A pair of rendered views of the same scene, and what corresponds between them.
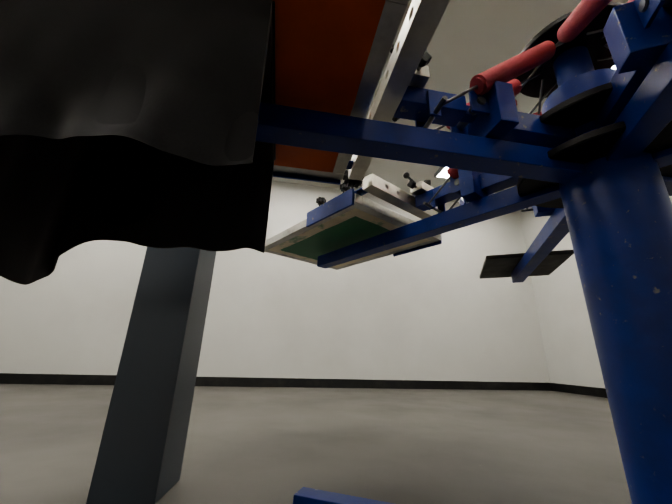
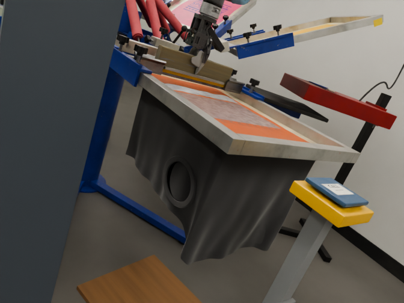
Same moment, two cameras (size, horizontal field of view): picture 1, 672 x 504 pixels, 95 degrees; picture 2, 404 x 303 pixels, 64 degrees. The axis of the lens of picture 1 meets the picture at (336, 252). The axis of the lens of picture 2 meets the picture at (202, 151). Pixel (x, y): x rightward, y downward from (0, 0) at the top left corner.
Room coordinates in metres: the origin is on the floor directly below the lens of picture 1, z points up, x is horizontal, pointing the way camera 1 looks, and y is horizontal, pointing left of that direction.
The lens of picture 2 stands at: (1.16, 1.30, 1.17)
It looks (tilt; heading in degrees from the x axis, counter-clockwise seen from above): 19 degrees down; 238
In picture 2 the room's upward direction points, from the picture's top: 21 degrees clockwise
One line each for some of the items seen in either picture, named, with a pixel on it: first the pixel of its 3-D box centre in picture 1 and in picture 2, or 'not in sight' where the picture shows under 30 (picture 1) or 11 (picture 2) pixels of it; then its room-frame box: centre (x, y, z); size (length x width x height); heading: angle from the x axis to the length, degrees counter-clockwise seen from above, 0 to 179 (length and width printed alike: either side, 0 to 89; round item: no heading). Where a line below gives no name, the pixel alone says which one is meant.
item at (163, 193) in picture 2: (176, 198); (170, 156); (0.70, 0.41, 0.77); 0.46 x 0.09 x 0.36; 100
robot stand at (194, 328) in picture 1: (176, 293); (19, 227); (1.11, 0.57, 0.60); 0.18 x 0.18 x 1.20; 4
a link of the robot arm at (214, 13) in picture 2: not in sight; (210, 11); (0.59, 0.12, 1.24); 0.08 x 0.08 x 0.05
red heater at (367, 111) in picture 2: not in sight; (333, 99); (-0.62, -0.22, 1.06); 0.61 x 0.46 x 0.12; 160
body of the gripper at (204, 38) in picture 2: not in sight; (201, 32); (0.60, 0.12, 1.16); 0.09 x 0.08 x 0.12; 10
